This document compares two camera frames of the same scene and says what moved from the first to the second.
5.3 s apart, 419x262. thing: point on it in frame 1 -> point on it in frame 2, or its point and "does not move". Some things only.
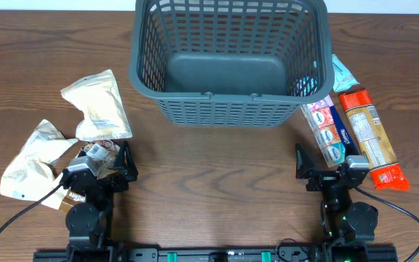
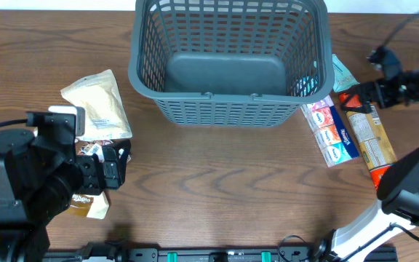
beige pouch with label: [99, 97] does not move
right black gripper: [321, 177] -> [383, 100]
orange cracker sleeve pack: [372, 136] does not move
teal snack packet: [342, 77] does not move
